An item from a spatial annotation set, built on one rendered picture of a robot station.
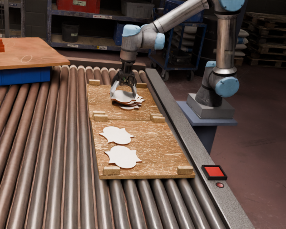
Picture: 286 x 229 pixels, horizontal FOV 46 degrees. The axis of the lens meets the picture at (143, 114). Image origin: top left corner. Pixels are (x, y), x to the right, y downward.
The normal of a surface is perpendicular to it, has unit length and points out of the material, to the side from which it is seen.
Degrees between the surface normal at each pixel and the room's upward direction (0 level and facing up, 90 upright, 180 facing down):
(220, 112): 90
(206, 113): 90
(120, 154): 0
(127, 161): 0
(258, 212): 1
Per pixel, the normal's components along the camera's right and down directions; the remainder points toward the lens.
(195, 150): 0.14, -0.89
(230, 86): 0.14, 0.57
